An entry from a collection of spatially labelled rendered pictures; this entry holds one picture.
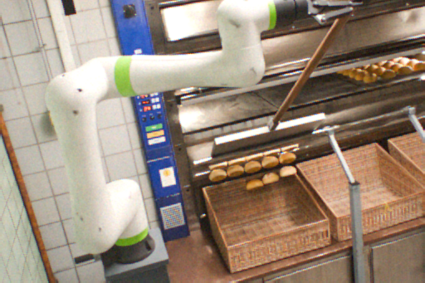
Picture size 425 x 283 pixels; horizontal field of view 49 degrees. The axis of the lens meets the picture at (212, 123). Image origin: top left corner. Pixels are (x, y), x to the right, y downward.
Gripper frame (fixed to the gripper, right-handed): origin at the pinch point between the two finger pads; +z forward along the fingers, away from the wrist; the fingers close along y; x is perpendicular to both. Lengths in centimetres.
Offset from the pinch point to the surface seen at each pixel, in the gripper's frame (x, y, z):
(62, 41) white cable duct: -106, -70, -84
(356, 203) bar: -118, 43, 35
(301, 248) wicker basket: -141, 55, 8
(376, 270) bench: -152, 77, 48
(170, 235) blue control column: -179, 25, -52
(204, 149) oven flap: -154, -13, -22
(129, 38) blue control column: -107, -65, -52
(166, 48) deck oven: -114, -60, -34
